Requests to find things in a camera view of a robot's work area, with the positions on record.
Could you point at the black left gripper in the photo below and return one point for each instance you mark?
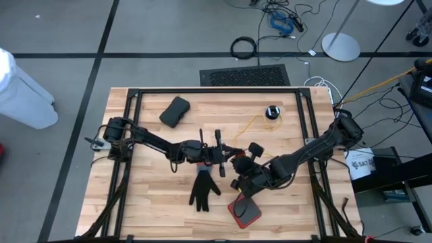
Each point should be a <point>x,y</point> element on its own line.
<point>211,153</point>

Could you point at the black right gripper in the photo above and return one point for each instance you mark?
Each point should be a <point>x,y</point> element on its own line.
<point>249,168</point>

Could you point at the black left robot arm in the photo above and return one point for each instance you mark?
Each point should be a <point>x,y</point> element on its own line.
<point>152,140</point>

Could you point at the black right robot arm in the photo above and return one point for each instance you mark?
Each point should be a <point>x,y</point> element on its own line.
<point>314,148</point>

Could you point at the black glove grey red cuff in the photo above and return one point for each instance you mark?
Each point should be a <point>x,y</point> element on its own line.
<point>202,190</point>

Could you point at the red square box grey lid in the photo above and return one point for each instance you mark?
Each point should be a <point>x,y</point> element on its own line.
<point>244,216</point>

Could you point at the black zippered case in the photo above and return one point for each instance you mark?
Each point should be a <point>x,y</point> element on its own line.
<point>175,111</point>

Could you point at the black floor vent grate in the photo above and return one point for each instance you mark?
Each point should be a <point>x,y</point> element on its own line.
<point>244,76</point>

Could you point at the black power strip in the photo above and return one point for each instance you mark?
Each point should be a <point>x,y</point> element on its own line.
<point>297,23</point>

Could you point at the black equipment cart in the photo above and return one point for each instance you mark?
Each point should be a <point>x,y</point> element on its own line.
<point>388,175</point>

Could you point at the black electronics box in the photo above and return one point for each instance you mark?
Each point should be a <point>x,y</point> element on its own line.
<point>425,87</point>

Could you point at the white plastic bin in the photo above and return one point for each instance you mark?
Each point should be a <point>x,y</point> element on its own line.
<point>23,98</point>

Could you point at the black caster chair base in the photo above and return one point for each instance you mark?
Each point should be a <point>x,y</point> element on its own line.
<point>420,40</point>

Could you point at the black metal table frame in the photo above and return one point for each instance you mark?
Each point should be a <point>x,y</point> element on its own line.
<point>219,90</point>

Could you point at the grey round-base pedestal stand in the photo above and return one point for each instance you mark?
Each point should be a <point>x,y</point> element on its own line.
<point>341,47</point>

